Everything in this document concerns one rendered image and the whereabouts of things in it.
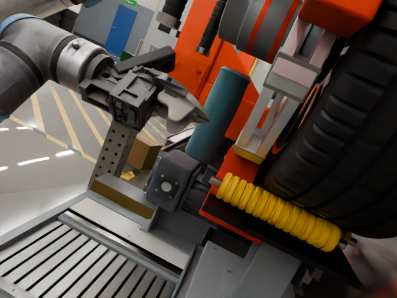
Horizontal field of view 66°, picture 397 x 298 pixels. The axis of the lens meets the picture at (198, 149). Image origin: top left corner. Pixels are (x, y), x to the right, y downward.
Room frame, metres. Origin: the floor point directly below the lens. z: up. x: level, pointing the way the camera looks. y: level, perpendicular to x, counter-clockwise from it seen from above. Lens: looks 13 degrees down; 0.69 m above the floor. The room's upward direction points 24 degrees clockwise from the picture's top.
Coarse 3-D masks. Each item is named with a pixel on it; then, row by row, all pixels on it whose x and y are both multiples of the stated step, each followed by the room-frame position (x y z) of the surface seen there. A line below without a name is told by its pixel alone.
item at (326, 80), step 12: (336, 48) 0.77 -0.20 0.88; (348, 48) 0.47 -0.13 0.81; (336, 60) 0.64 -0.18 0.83; (324, 72) 0.77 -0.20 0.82; (324, 84) 0.63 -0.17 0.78; (312, 96) 0.73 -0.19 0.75; (300, 108) 0.90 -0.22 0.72; (312, 108) 0.50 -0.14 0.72; (300, 120) 0.76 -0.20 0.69; (288, 132) 0.78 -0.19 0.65; (276, 144) 0.75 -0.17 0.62
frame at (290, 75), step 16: (288, 48) 0.45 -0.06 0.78; (320, 48) 0.45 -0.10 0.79; (272, 64) 0.46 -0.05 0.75; (288, 64) 0.45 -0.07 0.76; (304, 64) 0.45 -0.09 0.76; (320, 64) 0.45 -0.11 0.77; (272, 80) 0.46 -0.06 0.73; (288, 80) 0.45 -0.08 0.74; (304, 80) 0.45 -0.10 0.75; (272, 96) 0.95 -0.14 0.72; (288, 96) 0.47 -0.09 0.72; (304, 96) 0.46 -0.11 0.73; (256, 112) 0.51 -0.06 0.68; (272, 112) 0.87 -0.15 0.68; (288, 112) 0.49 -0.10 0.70; (256, 128) 0.82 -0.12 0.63; (272, 128) 0.52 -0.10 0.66; (240, 144) 0.58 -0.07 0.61; (256, 144) 0.59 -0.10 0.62; (272, 144) 0.55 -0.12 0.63; (256, 160) 0.60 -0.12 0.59
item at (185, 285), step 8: (200, 248) 0.96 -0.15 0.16; (192, 256) 0.92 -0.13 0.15; (200, 256) 0.94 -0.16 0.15; (192, 264) 0.87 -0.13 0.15; (184, 272) 0.78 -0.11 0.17; (192, 272) 0.83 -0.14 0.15; (184, 280) 0.78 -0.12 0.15; (176, 288) 0.70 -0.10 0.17; (184, 288) 0.75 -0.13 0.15; (176, 296) 0.70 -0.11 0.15; (184, 296) 0.72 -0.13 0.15
